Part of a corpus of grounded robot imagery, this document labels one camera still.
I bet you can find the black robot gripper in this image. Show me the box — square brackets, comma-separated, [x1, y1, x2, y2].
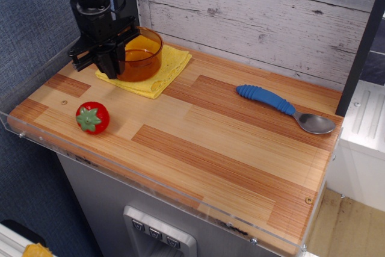
[68, 0, 139, 79]

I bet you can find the orange transparent plastic container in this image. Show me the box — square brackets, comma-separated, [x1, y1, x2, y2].
[117, 26, 164, 82]

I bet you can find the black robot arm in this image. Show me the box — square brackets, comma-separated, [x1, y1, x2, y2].
[68, 0, 140, 79]

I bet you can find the folded yellow cloth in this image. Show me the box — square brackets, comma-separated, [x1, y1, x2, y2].
[95, 45, 192, 99]

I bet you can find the red toy strawberry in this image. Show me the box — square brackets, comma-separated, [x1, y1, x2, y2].
[76, 102, 110, 134]

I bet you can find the clear acrylic table guard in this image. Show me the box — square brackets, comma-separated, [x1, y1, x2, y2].
[0, 10, 343, 257]

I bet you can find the grey cabinet with button panel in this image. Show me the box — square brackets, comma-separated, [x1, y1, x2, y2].
[58, 155, 275, 256]

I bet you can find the yellow object bottom left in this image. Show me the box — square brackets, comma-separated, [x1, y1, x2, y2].
[22, 243, 54, 257]

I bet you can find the white ribbed side unit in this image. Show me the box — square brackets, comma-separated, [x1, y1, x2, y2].
[326, 81, 384, 211]

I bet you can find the blue handled metal spoon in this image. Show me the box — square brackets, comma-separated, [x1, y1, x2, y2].
[236, 84, 336, 134]

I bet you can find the black right vertical post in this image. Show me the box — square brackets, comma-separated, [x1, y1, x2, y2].
[335, 0, 384, 117]

